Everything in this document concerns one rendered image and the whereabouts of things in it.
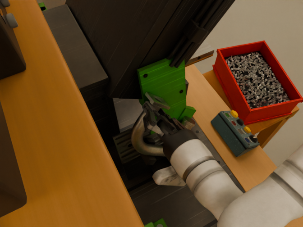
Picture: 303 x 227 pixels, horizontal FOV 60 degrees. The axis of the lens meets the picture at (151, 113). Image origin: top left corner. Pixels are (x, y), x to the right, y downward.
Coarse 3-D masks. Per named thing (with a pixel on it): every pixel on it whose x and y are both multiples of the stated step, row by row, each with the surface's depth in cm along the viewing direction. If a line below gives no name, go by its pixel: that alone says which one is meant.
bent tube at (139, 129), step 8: (152, 96) 60; (152, 104) 60; (160, 104) 59; (144, 112) 61; (136, 120) 63; (136, 128) 62; (144, 128) 63; (136, 136) 63; (136, 144) 65; (144, 144) 67; (144, 152) 68; (152, 152) 70; (160, 152) 72
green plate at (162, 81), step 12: (168, 60) 58; (144, 72) 57; (156, 72) 59; (168, 72) 60; (180, 72) 62; (144, 84) 59; (156, 84) 61; (168, 84) 63; (180, 84) 64; (144, 96) 61; (168, 96) 65; (180, 96) 67; (180, 108) 70
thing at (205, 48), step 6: (204, 42) 81; (198, 48) 80; (204, 48) 80; (210, 48) 80; (198, 54) 78; (204, 54) 79; (210, 54) 80; (192, 60) 78; (198, 60) 80; (186, 66) 79
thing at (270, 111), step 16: (224, 48) 109; (240, 48) 111; (256, 48) 113; (224, 64) 105; (240, 64) 110; (256, 64) 109; (272, 64) 108; (224, 80) 109; (240, 80) 106; (256, 80) 104; (272, 80) 105; (288, 80) 101; (240, 96) 97; (256, 96) 101; (272, 96) 102; (288, 96) 102; (240, 112) 101; (256, 112) 96; (272, 112) 99; (288, 112) 103
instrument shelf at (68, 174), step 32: (32, 0) 27; (32, 32) 24; (32, 64) 22; (64, 64) 22; (0, 96) 20; (32, 96) 20; (64, 96) 20; (32, 128) 19; (64, 128) 19; (96, 128) 19; (32, 160) 18; (64, 160) 18; (96, 160) 18; (32, 192) 17; (64, 192) 17; (96, 192) 17; (0, 224) 16; (32, 224) 16; (64, 224) 16; (96, 224) 16; (128, 224) 16
